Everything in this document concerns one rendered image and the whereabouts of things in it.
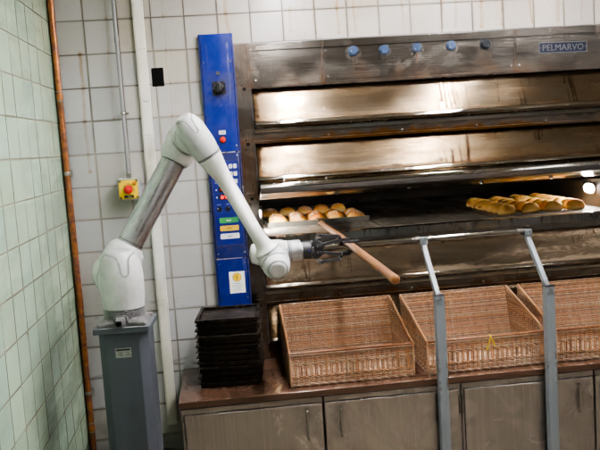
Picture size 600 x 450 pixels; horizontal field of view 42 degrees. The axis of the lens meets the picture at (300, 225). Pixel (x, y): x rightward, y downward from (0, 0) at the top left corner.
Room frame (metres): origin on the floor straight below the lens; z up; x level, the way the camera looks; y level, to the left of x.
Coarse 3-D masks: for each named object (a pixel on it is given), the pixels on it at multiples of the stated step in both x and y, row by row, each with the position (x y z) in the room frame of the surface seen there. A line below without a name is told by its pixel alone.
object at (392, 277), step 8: (320, 224) 4.06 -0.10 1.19; (328, 224) 3.89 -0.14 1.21; (336, 232) 3.57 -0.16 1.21; (352, 248) 3.11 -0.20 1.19; (360, 248) 3.02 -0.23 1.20; (360, 256) 2.94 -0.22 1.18; (368, 256) 2.82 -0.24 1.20; (376, 264) 2.66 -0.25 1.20; (384, 272) 2.52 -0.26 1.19; (392, 272) 2.47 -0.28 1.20; (392, 280) 2.42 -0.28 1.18
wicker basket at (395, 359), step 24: (288, 312) 3.75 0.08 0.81; (312, 312) 3.76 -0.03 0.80; (336, 312) 3.77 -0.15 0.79; (360, 312) 3.77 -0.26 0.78; (384, 312) 3.78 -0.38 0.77; (288, 336) 3.72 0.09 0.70; (312, 336) 3.73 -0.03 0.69; (336, 336) 3.74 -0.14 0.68; (384, 336) 3.75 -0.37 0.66; (408, 336) 3.40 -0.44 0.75; (288, 360) 3.30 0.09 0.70; (312, 360) 3.31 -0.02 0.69; (336, 360) 3.32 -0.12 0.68; (360, 360) 3.32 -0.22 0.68; (384, 360) 3.59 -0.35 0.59; (408, 360) 3.43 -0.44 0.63; (312, 384) 3.30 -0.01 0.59
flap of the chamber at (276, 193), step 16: (448, 176) 3.72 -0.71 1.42; (464, 176) 3.73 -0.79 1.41; (480, 176) 3.74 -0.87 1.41; (496, 176) 3.74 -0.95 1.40; (512, 176) 3.76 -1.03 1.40; (528, 176) 3.80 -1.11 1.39; (544, 176) 3.85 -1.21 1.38; (560, 176) 3.90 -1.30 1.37; (576, 176) 3.95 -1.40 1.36; (272, 192) 3.64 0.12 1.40; (288, 192) 3.66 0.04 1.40; (304, 192) 3.70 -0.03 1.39; (320, 192) 3.74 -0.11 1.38; (352, 192) 3.84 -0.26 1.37
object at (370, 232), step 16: (416, 224) 3.90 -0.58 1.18; (432, 224) 3.86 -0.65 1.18; (448, 224) 3.87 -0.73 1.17; (464, 224) 3.88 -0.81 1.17; (480, 224) 3.89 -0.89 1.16; (496, 224) 3.89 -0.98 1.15; (512, 224) 3.90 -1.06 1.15; (528, 224) 3.91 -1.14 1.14; (304, 240) 3.80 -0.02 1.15; (320, 240) 3.81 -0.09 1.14
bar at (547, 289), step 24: (384, 240) 3.46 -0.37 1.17; (408, 240) 3.47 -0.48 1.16; (432, 240) 3.48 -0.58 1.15; (528, 240) 3.50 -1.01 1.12; (552, 288) 3.30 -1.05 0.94; (552, 312) 3.30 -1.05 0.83; (552, 336) 3.30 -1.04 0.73; (552, 360) 3.30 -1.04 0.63; (552, 384) 3.30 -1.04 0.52; (552, 408) 3.30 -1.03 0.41; (552, 432) 3.30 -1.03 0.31
